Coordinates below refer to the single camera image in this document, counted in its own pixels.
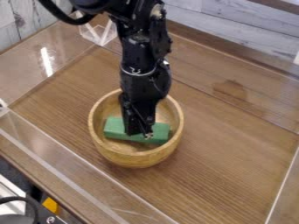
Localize yellow and black device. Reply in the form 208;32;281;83
26;185;82;224

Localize clear acrylic corner bracket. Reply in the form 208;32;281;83
78;14;117;46

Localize brown wooden bowl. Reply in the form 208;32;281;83
88;89;184;168

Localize clear acrylic front wall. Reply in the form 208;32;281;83
0;100;178;224

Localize green rectangular block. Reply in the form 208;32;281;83
102;116;170;145

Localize black cable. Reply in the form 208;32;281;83
0;197;44;224

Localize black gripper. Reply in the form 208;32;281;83
118;32;172;140

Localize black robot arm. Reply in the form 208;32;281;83
37;0;172;138

